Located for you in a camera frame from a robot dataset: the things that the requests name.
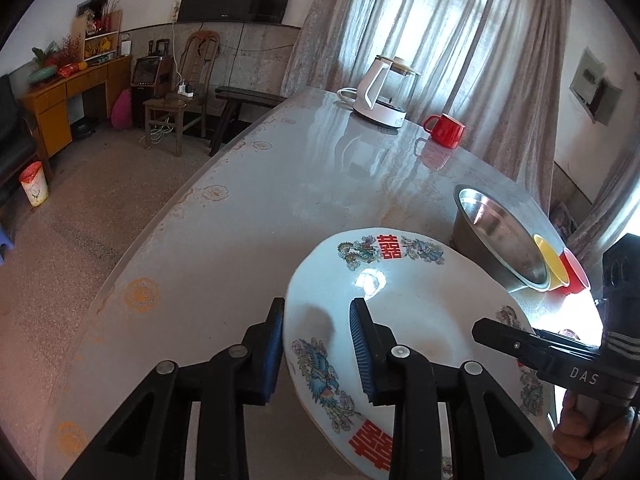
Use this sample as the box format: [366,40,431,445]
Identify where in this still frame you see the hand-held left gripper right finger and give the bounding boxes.
[349,298,573,480]

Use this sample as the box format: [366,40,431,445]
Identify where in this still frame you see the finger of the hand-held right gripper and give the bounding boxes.
[531,328,603,357]
[471,318,543,367]

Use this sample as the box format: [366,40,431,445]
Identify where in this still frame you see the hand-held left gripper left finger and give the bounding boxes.
[65,298,286,480]

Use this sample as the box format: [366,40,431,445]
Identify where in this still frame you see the yellow bowl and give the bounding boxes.
[532,233,571,292]

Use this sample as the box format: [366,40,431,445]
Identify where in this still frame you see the white plate with phoenix print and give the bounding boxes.
[282,227,556,480]

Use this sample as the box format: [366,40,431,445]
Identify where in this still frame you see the large steel bowl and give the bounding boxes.
[452,184,551,293]

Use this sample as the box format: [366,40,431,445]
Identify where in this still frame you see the person's right forearm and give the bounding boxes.
[604,330,640,364]

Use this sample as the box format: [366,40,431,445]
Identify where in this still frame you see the person's right hand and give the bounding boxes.
[552,392,638,457]

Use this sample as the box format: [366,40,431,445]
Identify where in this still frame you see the red bowl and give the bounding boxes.
[558,248,592,296]

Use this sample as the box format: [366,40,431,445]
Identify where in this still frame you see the printed bag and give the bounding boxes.
[550,202,576,241]

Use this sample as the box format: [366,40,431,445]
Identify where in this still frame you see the beige side curtain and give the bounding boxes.
[565,130,640,261]

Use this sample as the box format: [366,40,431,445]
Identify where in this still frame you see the red mug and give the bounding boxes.
[423,113,466,150]

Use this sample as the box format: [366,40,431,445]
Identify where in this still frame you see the dark wooden bench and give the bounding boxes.
[209,86,286,157]

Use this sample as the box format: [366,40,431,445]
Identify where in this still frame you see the white electric glass kettle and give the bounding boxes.
[336,55,422,128]

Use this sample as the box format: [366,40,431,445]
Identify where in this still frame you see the wooden chair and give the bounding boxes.
[143,30,221,157]

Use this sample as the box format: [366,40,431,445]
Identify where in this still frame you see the pink bag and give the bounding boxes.
[111,89,133,130]

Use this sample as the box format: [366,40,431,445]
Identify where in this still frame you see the red and white trash bin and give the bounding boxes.
[19,161,50,207]

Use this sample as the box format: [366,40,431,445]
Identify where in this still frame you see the dark karaoke speaker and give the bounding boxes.
[131,40,171,101]

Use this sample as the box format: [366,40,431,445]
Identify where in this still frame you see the long beige window curtain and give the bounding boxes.
[280,0,576,201]

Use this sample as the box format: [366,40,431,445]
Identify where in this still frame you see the yellow wooden desk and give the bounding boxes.
[20,55,132,158]

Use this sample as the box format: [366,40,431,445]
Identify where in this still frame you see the small wooden desktop shelf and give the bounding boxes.
[75,0,123,66]

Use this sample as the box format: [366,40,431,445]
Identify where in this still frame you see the white cable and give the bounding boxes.
[140,125,173,148]

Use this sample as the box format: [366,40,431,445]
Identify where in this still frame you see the grey wall electrical box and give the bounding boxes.
[570,47,623,127]

